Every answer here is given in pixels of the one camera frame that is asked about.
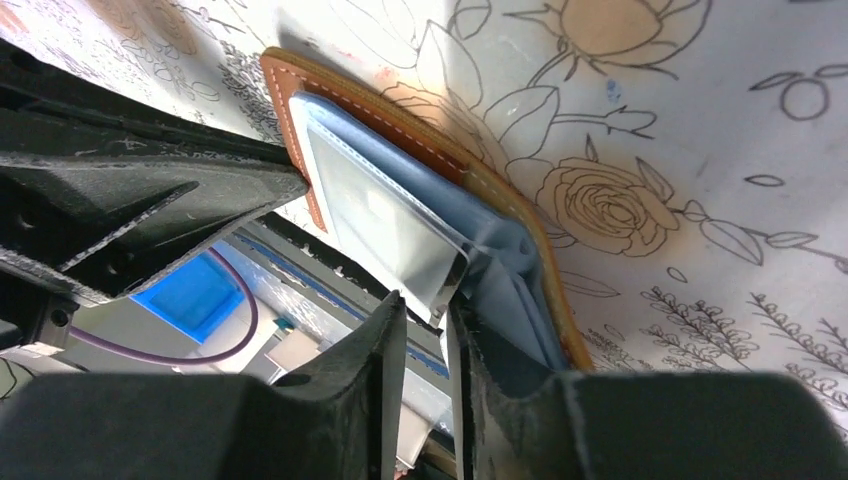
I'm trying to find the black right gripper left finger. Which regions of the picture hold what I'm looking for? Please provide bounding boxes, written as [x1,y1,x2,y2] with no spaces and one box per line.
[1,292,408,479]

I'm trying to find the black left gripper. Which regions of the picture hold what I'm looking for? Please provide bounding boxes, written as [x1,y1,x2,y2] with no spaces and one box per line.
[0,36,311,359]

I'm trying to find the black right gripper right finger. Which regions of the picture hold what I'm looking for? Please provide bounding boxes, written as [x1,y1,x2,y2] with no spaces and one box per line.
[447,301,847,479]

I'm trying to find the brown leather card holder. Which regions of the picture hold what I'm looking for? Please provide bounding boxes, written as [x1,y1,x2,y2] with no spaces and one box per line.
[259,47,594,371]

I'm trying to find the black VIP credit card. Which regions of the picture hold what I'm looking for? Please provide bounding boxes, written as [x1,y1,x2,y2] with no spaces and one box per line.
[299,122,468,325]

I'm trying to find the blue plastic bin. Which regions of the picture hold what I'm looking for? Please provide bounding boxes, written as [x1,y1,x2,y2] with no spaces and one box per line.
[131,251,245,344]

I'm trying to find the floral patterned table cloth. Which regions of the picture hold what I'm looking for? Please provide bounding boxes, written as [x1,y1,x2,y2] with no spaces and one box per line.
[1,1,847,431]

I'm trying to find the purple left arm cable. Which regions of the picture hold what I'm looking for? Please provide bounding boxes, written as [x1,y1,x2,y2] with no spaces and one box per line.
[66,248,261,367]

